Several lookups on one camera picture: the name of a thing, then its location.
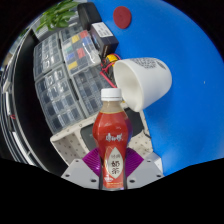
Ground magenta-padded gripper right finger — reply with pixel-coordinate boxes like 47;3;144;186
123;148;165;190

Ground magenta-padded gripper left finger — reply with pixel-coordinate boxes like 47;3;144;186
60;148;101;190

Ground red drink bottle white cap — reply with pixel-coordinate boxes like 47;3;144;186
92;87;133;191

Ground grey small-parts drawer cabinet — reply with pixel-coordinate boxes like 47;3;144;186
73;66;113;118
32;31;66;81
34;64;86;134

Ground black workbench shelf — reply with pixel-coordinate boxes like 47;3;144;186
11;29;68;174

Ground white cup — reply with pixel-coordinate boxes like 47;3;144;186
113;57;173;113

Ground yellow multimeter red leads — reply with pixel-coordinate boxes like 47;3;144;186
99;53;123;88

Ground black box white label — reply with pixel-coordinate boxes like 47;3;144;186
89;21;120;58

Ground flat round red coaster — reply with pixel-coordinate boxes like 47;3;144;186
112;5;133;30

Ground potted green plant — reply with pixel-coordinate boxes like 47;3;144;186
35;0;81;33

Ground flat black case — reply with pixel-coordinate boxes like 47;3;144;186
77;2;103;31

